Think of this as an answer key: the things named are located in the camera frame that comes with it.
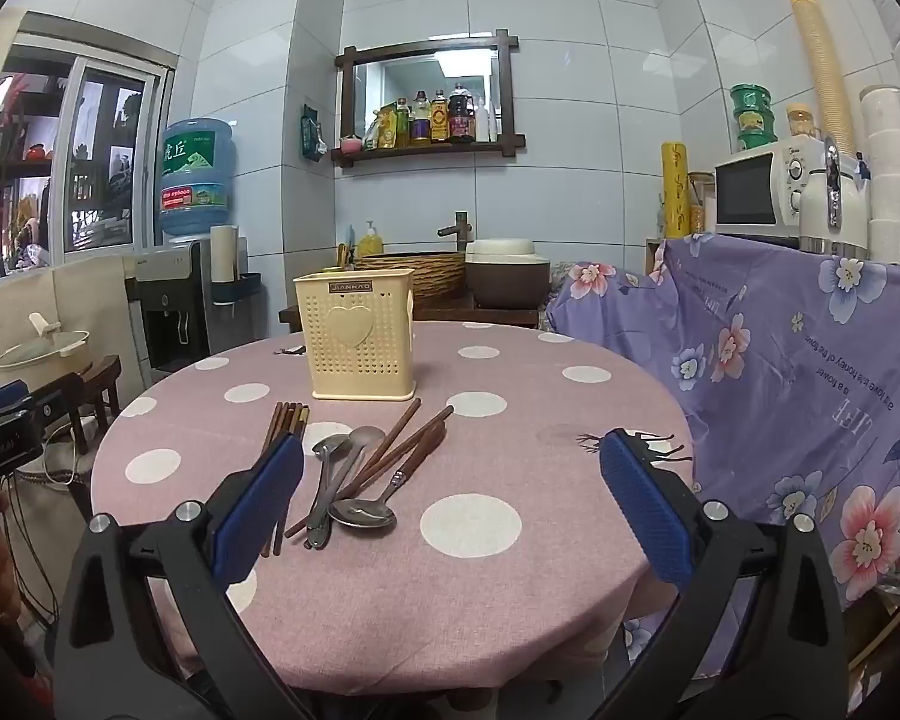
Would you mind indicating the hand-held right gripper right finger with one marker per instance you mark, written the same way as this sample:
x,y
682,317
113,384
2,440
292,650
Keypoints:
x,y
645,510

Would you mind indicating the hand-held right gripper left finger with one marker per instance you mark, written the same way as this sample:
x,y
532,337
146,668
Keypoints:
x,y
259,510

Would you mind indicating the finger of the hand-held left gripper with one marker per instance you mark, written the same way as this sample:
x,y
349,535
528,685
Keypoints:
x,y
0,396

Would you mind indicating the brown wooden chopstick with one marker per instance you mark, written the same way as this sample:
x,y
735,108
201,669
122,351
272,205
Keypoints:
x,y
436,419
295,418
400,424

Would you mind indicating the black chopstick gold band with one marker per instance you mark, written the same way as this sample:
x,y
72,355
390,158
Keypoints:
x,y
307,420
301,418

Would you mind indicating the cream plastic utensil holder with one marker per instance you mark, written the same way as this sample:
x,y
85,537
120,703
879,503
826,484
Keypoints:
x,y
352,345

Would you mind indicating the cream cooking pot with lid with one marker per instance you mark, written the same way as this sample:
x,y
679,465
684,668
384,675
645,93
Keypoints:
x,y
41,352

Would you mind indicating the dark wooden chair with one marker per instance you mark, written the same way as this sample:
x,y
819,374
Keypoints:
x,y
97,375

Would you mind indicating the pink polka dot tablecloth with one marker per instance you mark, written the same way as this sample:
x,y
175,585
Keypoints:
x,y
495,465

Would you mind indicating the purple floral cloth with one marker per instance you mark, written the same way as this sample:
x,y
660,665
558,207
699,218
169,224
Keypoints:
x,y
780,405

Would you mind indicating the grey water dispenser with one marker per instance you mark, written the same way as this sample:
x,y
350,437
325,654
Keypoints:
x,y
169,300

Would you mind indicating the blue cup holder tray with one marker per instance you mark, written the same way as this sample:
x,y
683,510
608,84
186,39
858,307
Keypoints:
x,y
240,289

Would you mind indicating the red teapot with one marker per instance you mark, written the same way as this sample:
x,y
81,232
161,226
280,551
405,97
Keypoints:
x,y
36,153

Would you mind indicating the small wooden box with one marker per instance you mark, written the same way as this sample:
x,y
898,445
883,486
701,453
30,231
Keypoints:
x,y
651,259

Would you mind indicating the cream paper cup sleeve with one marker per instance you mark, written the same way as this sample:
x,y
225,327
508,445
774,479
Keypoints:
x,y
224,251

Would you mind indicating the brown pot white lid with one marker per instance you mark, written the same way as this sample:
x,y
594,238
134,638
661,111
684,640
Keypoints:
x,y
506,274

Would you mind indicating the dark wooden counter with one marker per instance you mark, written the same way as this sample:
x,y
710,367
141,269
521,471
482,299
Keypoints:
x,y
450,313

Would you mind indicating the blue water jug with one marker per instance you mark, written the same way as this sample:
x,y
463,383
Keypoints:
x,y
195,180

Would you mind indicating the wicker basket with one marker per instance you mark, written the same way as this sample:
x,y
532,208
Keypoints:
x,y
435,277

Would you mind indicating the clear glass jar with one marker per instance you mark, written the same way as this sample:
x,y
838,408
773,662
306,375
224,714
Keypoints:
x,y
701,202

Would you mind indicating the yellow plastic roll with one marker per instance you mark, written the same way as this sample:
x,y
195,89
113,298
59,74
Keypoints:
x,y
675,191

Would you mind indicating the white microwave oven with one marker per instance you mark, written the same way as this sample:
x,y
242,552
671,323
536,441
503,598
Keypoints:
x,y
750,191

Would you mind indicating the bamboo style faucet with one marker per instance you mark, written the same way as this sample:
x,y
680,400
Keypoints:
x,y
459,229

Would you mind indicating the pink bowl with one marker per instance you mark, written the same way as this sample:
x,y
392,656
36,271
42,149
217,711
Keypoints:
x,y
351,144

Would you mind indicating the yellow green refill pouch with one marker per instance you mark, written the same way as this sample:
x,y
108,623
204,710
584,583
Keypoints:
x,y
387,129

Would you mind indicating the yellow oil bottle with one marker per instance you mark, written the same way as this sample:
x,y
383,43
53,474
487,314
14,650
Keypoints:
x,y
403,124

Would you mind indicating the jar with yellow lid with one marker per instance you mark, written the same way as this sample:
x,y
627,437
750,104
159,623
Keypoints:
x,y
801,121

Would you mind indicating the white plastic bottle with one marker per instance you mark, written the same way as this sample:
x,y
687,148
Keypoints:
x,y
482,124

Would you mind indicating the stacks of white paper cups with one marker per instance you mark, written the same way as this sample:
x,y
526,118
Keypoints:
x,y
885,165

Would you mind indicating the amber sauce bottle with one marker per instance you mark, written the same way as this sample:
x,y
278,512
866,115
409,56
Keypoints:
x,y
439,120

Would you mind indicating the dark soy sauce bottle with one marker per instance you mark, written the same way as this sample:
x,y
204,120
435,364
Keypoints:
x,y
461,116

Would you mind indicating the wooden framed mirror shelf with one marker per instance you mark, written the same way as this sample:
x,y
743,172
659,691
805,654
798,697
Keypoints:
x,y
427,67

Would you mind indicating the tall yellow paper cup stack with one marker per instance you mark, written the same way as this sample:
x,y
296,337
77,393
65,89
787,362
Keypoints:
x,y
821,60

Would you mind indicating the aluminium frame window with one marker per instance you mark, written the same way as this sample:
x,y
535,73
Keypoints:
x,y
105,157

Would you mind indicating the green wall packet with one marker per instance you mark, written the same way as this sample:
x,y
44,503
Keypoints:
x,y
311,131

